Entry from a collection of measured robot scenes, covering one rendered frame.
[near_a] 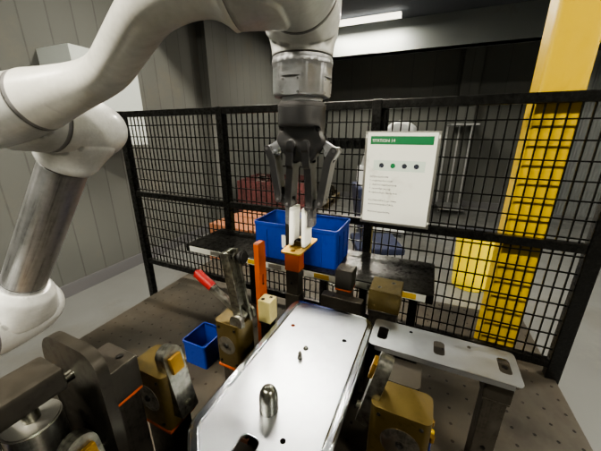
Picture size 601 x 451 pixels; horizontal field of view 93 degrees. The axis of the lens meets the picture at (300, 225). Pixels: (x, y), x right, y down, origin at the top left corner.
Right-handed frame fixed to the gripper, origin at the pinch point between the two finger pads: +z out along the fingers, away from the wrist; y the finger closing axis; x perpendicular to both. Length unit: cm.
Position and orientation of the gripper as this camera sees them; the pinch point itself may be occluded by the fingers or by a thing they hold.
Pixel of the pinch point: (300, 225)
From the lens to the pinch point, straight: 50.2
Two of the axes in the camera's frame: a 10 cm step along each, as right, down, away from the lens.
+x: 4.2, -2.8, 8.6
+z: -0.1, 9.5, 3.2
